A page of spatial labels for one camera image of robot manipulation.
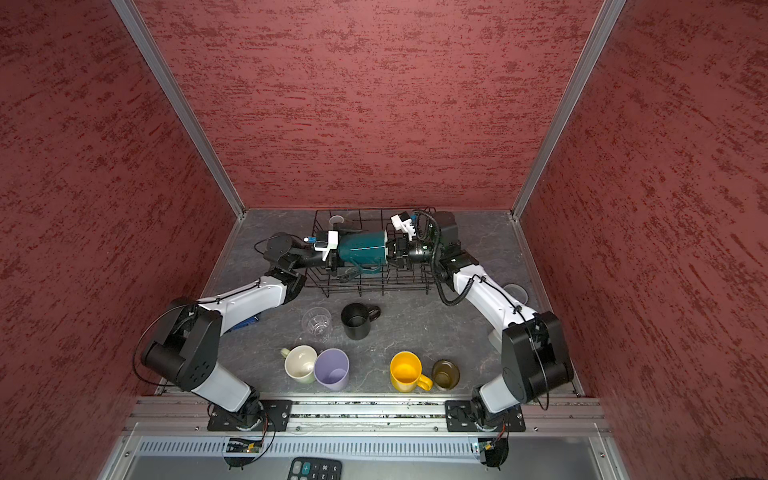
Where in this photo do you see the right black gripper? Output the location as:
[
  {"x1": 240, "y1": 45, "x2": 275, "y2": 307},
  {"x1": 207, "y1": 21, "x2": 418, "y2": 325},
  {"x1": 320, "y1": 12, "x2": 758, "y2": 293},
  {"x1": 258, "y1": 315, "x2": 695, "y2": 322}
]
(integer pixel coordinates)
[{"x1": 371, "y1": 233, "x2": 441, "y2": 271}]

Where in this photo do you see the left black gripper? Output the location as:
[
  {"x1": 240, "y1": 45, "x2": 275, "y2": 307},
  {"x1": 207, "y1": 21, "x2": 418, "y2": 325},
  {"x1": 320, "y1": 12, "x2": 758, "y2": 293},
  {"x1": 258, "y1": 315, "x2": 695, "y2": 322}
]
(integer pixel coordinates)
[{"x1": 291, "y1": 222, "x2": 372, "y2": 282}]

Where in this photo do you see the dark green mug white inside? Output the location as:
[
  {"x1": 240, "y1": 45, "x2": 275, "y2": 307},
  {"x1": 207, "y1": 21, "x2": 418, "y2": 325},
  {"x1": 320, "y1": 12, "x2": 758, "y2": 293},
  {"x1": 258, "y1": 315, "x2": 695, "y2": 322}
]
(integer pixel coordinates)
[{"x1": 338, "y1": 231, "x2": 388, "y2": 274}]

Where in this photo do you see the grey white mug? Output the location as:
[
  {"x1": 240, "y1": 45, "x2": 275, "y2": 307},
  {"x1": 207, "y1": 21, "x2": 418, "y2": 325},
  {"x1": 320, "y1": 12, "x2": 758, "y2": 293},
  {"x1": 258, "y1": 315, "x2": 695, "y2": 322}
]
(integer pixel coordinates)
[{"x1": 328, "y1": 215, "x2": 345, "y2": 230}]

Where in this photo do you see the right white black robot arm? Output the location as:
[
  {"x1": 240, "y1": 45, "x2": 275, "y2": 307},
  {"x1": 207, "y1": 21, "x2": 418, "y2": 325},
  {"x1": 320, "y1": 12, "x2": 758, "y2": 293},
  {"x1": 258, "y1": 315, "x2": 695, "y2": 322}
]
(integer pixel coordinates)
[{"x1": 389, "y1": 210, "x2": 574, "y2": 429}]

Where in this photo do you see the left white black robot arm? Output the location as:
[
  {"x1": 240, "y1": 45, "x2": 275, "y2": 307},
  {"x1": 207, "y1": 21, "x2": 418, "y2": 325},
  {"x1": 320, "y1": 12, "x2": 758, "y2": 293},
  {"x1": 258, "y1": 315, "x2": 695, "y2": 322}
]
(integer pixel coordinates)
[{"x1": 140, "y1": 230, "x2": 344, "y2": 431}]

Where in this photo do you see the black mug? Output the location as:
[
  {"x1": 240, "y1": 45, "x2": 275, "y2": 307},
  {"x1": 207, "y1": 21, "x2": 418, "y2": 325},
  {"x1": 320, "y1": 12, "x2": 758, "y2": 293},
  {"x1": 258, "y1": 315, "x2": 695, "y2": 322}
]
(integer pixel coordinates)
[{"x1": 341, "y1": 303, "x2": 382, "y2": 340}]

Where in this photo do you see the clear glass cup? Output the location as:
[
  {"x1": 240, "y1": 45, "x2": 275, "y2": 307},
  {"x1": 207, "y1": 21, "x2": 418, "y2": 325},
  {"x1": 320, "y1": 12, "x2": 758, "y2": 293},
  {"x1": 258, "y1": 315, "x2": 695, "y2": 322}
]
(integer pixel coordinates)
[{"x1": 301, "y1": 307, "x2": 332, "y2": 341}]

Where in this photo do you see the lilac plastic cup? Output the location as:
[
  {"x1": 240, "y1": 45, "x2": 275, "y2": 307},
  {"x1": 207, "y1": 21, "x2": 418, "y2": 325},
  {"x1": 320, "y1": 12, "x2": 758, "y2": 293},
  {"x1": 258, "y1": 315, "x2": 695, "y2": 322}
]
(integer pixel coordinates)
[{"x1": 314, "y1": 348, "x2": 350, "y2": 392}]

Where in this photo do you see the cream light green mug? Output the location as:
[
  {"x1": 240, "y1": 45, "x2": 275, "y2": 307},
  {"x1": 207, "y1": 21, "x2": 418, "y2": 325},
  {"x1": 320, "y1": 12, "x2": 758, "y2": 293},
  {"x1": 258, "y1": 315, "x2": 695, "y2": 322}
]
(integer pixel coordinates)
[{"x1": 280, "y1": 345, "x2": 318, "y2": 384}]

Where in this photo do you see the blue black crimping tool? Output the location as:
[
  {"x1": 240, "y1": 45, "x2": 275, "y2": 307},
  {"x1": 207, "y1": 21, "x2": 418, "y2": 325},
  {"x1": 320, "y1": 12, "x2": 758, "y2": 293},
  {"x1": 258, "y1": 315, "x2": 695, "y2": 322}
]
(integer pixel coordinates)
[{"x1": 229, "y1": 316, "x2": 259, "y2": 332}]

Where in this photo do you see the yellow mug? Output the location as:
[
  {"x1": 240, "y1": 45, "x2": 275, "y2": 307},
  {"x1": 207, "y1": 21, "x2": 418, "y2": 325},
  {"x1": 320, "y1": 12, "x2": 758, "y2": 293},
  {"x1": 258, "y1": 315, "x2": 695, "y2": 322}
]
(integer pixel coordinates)
[{"x1": 389, "y1": 351, "x2": 434, "y2": 393}]

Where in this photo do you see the olive green glass cup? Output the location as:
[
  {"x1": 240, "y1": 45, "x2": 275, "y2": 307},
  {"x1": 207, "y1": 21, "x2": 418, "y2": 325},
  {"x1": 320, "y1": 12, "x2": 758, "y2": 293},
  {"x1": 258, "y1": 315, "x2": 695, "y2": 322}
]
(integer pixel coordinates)
[{"x1": 431, "y1": 359, "x2": 461, "y2": 390}]

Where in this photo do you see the black calculator remote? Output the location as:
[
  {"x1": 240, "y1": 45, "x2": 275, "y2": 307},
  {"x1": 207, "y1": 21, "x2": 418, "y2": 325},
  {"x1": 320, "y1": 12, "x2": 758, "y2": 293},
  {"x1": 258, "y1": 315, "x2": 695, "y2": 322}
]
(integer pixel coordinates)
[{"x1": 287, "y1": 457, "x2": 342, "y2": 480}]

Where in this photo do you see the black wire dish rack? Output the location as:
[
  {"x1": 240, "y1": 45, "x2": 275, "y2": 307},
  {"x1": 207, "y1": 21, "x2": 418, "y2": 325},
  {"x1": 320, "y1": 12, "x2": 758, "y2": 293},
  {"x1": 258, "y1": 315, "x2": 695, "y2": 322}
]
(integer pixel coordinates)
[{"x1": 303, "y1": 207, "x2": 457, "y2": 296}]

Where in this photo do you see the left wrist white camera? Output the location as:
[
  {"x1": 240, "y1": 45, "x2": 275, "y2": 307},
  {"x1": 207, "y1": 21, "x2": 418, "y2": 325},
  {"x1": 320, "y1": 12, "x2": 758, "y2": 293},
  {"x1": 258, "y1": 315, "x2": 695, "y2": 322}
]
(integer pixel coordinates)
[{"x1": 304, "y1": 230, "x2": 339, "y2": 261}]

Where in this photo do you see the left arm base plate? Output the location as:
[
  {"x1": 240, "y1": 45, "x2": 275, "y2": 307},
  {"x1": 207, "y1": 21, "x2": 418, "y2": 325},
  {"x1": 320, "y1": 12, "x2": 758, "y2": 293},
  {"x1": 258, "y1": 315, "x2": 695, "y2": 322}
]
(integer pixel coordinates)
[{"x1": 207, "y1": 399, "x2": 293, "y2": 432}]

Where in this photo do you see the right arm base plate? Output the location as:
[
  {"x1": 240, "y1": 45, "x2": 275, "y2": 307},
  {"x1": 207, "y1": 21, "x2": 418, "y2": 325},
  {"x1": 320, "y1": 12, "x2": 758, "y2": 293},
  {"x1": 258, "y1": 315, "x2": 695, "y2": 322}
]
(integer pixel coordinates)
[{"x1": 444, "y1": 398, "x2": 526, "y2": 433}]

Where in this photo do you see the aluminium rail frame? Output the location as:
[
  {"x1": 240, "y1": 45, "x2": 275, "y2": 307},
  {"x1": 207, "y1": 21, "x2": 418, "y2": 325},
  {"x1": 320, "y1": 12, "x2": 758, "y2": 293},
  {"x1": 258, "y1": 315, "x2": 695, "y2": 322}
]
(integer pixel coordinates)
[{"x1": 100, "y1": 392, "x2": 629, "y2": 479}]

